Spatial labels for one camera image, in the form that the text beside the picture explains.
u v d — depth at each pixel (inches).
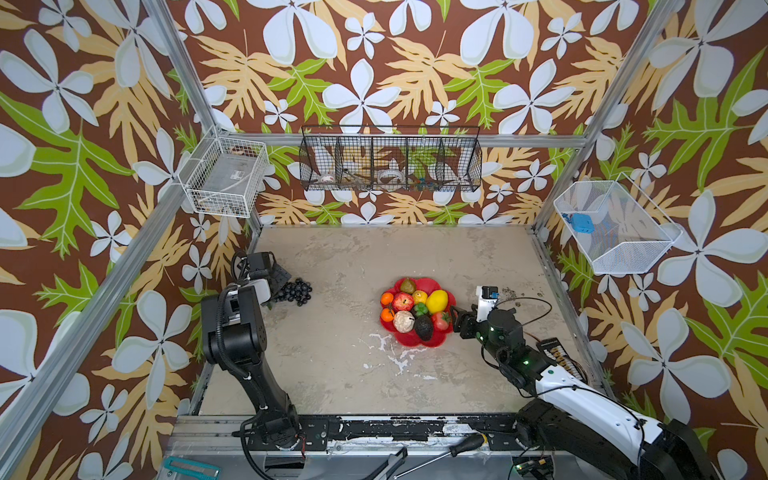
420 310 35.7
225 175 34.0
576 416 20.4
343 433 29.5
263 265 31.8
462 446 28.2
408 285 37.6
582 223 33.8
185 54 29.7
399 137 35.9
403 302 35.7
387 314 34.8
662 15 27.0
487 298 27.7
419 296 36.8
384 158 38.5
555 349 34.1
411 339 34.9
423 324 33.7
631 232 30.3
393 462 27.7
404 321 33.9
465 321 28.3
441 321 34.8
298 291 38.2
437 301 36.4
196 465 27.7
